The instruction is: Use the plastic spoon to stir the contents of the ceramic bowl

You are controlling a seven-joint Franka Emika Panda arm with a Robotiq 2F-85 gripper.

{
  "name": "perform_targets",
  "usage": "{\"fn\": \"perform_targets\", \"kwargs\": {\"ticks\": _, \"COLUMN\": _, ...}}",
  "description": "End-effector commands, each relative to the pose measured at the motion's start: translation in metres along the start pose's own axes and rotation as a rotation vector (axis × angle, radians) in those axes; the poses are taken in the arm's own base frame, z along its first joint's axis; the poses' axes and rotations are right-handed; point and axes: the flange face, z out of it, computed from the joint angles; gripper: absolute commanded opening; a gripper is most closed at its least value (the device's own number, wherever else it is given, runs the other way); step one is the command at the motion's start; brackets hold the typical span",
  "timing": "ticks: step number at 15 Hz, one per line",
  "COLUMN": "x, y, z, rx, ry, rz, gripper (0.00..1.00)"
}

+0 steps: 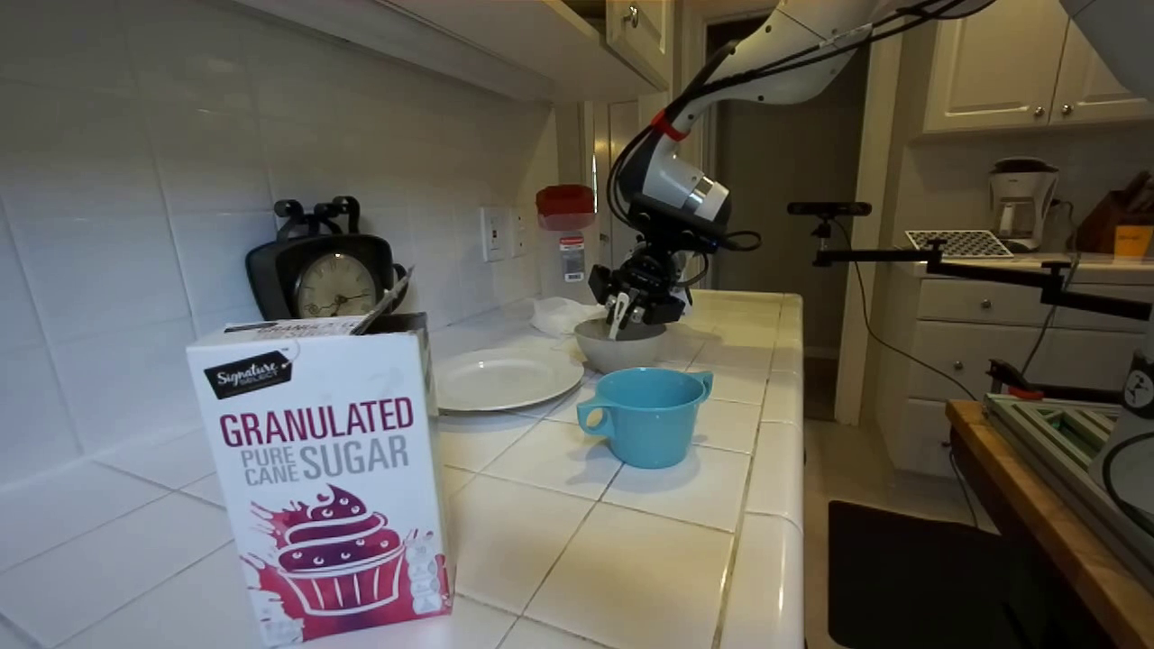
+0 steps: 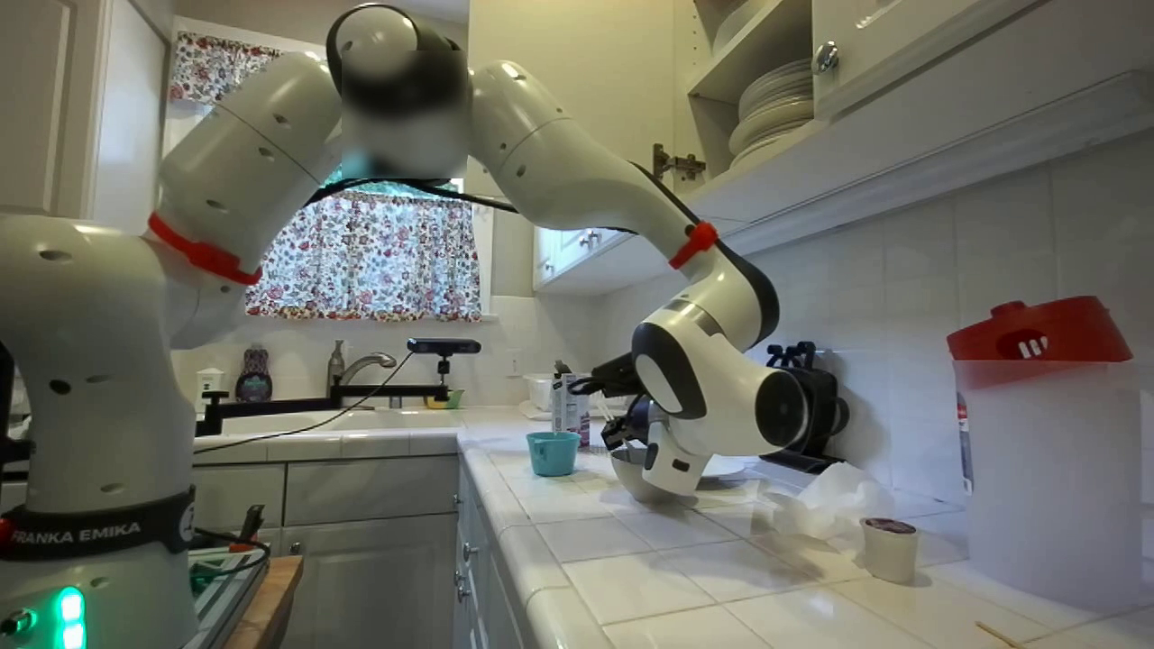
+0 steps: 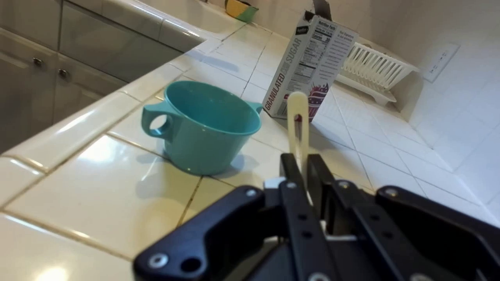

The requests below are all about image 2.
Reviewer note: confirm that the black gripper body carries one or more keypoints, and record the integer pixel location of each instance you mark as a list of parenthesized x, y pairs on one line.
[(629, 433)]

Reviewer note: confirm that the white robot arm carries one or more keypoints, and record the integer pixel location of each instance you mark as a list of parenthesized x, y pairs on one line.
[(73, 363)]

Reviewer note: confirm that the teal plastic cup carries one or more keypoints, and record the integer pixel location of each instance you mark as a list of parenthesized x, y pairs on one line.
[(553, 456)]

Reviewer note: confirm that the black kitchen scale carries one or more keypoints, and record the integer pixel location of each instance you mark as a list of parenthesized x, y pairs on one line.
[(832, 408)]

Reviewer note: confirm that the clear plastic bag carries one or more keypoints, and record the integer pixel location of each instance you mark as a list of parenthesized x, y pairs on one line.
[(832, 508)]

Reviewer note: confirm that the chrome faucet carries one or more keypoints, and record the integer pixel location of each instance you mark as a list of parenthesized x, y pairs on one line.
[(356, 367)]

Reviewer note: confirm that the small white jar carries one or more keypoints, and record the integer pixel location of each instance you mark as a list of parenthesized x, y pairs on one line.
[(893, 553)]

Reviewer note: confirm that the white base cabinet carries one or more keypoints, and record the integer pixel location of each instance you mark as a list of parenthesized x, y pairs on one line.
[(363, 553)]

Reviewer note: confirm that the floral curtain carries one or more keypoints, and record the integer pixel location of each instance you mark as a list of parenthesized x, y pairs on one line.
[(383, 256)]

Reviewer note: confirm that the stack of white plates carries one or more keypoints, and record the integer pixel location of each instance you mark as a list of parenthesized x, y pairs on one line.
[(775, 113)]

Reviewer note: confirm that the dark soap dispenser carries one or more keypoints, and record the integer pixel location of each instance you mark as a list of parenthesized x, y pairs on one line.
[(255, 379)]

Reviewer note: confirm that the clear container red lid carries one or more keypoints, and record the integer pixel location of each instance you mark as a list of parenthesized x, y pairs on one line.
[(1046, 482)]

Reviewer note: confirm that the white tall cabinet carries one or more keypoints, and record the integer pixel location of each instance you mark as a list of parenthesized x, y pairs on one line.
[(73, 110)]

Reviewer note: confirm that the black bar camera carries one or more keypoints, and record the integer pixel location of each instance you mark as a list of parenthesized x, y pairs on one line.
[(440, 347)]

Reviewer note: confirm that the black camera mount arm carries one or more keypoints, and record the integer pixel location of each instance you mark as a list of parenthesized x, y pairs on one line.
[(313, 405)]

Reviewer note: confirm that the white wall cabinet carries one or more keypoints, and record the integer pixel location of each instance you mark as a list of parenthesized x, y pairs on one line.
[(960, 74)]

